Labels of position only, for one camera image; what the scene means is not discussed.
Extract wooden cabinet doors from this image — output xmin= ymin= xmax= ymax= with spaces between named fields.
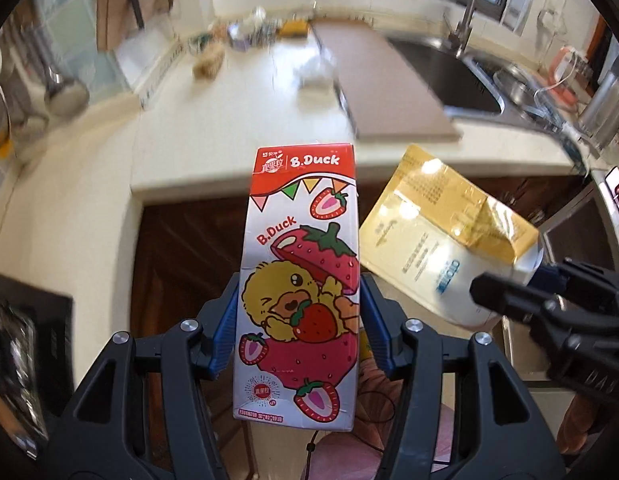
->
xmin=128 ymin=173 xmax=596 ymax=466

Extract stainless steel sink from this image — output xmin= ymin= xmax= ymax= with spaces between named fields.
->
xmin=387 ymin=34 xmax=565 ymax=134

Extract brown cardboard sheet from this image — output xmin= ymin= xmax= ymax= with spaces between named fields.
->
xmin=311 ymin=18 xmax=462 ymax=143

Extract pink trousers leg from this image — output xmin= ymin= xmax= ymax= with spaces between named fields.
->
xmin=302 ymin=356 xmax=403 ymax=479

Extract loofah sponge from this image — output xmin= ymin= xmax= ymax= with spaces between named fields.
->
xmin=192 ymin=41 xmax=225 ymax=80

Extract yellow snack wrapper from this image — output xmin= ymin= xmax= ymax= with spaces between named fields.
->
xmin=278 ymin=20 xmax=310 ymax=39

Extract yellow white pouch bag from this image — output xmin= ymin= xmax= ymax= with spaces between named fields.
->
xmin=359 ymin=144 xmax=544 ymax=330

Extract pink electric appliance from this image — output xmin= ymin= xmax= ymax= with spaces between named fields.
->
xmin=547 ymin=46 xmax=591 ymax=108

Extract steel bowl in sink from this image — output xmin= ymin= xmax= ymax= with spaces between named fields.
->
xmin=492 ymin=68 xmax=543 ymax=112

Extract clear plastic bag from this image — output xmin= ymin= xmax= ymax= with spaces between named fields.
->
xmin=296 ymin=53 xmax=338 ymax=89

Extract steel ladle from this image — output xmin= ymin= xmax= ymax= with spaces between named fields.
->
xmin=19 ymin=18 xmax=89 ymax=119

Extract steel kitchen faucet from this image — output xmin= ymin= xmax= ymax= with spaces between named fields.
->
xmin=443 ymin=0 xmax=477 ymax=58

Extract strawberry milk carton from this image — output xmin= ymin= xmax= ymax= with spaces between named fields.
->
xmin=234 ymin=143 xmax=360 ymax=432

